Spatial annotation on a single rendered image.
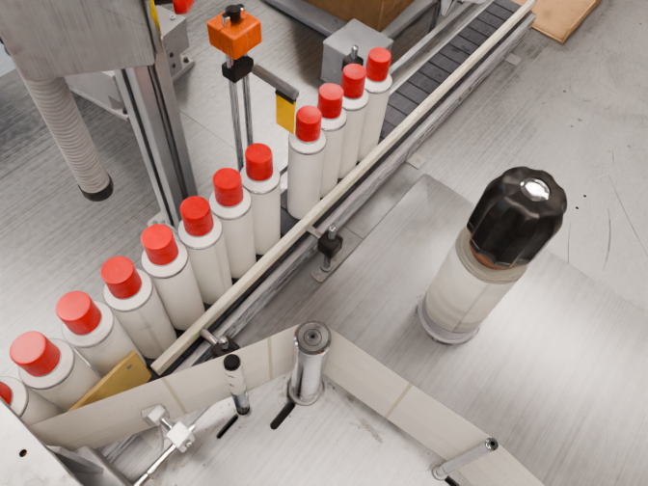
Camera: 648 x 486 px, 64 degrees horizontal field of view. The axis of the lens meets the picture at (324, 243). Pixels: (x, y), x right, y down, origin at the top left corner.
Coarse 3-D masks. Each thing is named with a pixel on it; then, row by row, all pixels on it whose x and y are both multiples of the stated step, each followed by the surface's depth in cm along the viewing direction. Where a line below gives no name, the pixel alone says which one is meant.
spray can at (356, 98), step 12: (348, 72) 70; (360, 72) 70; (348, 84) 70; (360, 84) 70; (348, 96) 72; (360, 96) 72; (348, 108) 72; (360, 108) 73; (348, 120) 74; (360, 120) 75; (348, 132) 76; (360, 132) 78; (348, 144) 79; (348, 156) 81; (348, 168) 84
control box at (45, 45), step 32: (0, 0) 32; (32, 0) 32; (64, 0) 33; (96, 0) 33; (128, 0) 34; (0, 32) 34; (32, 32) 34; (64, 32) 35; (96, 32) 35; (128, 32) 36; (32, 64) 36; (64, 64) 37; (96, 64) 37; (128, 64) 38
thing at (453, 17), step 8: (464, 8) 100; (448, 16) 98; (456, 16) 98; (440, 24) 96; (448, 24) 97; (432, 32) 95; (440, 32) 96; (424, 40) 94; (432, 40) 95; (416, 48) 92; (424, 48) 94; (408, 56) 91; (416, 56) 93; (400, 64) 90; (392, 72) 89; (280, 168) 76
